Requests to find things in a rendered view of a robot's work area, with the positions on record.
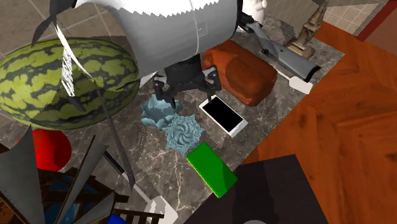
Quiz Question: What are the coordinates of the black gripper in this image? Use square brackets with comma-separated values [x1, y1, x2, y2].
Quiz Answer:
[153, 57, 223, 109]

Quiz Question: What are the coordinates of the white phone with black screen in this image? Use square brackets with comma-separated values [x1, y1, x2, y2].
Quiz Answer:
[198, 94, 249, 139]

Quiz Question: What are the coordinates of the light blue spiky vase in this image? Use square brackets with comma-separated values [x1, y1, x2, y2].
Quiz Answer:
[139, 94, 206, 158]

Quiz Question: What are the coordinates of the brown bread loaf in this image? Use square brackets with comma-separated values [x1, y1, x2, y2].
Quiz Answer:
[200, 39, 279, 108]

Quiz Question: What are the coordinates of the green box with yellow edge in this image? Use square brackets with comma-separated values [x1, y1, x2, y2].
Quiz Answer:
[185, 141, 239, 199]

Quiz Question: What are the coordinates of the white figure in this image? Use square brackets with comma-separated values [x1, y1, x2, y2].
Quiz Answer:
[241, 0, 268, 26]

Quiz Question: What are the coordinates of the grey and black kitchen tool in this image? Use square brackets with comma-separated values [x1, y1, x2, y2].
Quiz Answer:
[238, 11, 323, 83]

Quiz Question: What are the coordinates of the brown tower figurine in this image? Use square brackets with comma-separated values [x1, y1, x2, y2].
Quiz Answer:
[282, 0, 330, 60]

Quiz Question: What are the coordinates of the dark robot stand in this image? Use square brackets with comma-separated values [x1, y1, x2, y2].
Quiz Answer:
[183, 154, 330, 224]

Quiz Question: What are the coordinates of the green striped watermelon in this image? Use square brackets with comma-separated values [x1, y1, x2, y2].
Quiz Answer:
[0, 37, 141, 131]

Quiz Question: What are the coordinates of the blue round object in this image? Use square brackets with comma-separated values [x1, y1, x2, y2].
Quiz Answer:
[106, 213, 129, 224]

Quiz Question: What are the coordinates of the red tomato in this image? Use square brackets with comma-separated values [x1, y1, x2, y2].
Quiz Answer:
[18, 129, 73, 173]

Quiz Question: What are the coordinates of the dark wooden stand with blue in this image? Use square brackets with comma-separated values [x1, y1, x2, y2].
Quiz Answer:
[0, 143, 165, 224]

